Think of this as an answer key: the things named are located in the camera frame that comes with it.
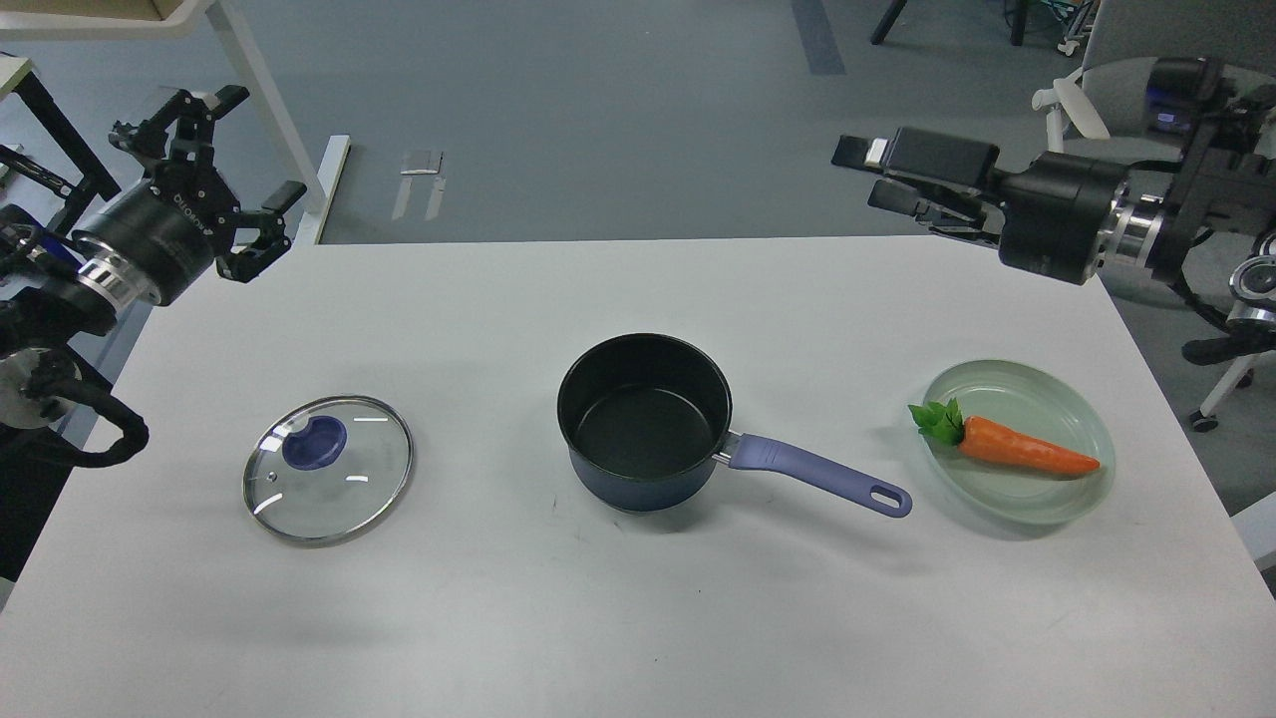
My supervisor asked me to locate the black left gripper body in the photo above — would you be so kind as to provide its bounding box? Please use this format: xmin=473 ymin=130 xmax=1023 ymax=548
xmin=71 ymin=181 xmax=240 ymax=306

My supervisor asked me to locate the orange toy carrot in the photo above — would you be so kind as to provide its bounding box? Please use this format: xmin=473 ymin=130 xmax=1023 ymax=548
xmin=907 ymin=399 xmax=1102 ymax=478

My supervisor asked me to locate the green glass plate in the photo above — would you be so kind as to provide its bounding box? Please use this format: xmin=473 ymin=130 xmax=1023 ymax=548
xmin=909 ymin=358 xmax=1117 ymax=528

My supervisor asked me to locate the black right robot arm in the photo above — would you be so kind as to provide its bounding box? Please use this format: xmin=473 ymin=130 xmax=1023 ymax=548
xmin=832 ymin=56 xmax=1273 ymax=365

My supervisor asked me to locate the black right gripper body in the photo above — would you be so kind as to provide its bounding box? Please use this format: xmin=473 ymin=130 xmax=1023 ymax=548
xmin=991 ymin=152 xmax=1128 ymax=284

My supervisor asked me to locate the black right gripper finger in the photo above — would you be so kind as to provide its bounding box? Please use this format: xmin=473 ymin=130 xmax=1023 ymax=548
xmin=832 ymin=128 xmax=1000 ymax=190
xmin=866 ymin=179 xmax=1002 ymax=240

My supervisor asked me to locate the black metal rack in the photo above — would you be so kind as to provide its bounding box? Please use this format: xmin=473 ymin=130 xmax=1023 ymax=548
xmin=0 ymin=57 xmax=177 ymax=300

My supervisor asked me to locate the blue saucepan with handle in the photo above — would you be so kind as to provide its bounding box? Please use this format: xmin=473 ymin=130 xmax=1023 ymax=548
xmin=556 ymin=333 xmax=912 ymax=519

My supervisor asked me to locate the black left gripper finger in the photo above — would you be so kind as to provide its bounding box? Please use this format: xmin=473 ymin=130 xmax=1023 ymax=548
xmin=214 ymin=180 xmax=308 ymax=283
xmin=110 ymin=85 xmax=250 ymax=195

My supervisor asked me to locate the grey office chair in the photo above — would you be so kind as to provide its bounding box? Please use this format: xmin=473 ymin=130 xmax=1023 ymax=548
xmin=1034 ymin=1 xmax=1273 ymax=432

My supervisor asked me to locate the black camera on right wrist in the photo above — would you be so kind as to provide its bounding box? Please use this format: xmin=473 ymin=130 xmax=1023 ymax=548
xmin=1143 ymin=56 xmax=1238 ymax=145

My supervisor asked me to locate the white desk leg frame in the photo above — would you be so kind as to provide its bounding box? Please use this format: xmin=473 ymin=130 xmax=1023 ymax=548
xmin=1 ymin=1 xmax=351 ymax=245

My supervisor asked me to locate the glass pot lid blue knob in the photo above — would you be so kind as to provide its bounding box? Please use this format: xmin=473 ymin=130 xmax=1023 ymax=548
xmin=241 ymin=395 xmax=416 ymax=548

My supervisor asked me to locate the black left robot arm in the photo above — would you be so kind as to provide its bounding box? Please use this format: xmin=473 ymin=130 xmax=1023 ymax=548
xmin=1 ymin=77 xmax=308 ymax=582

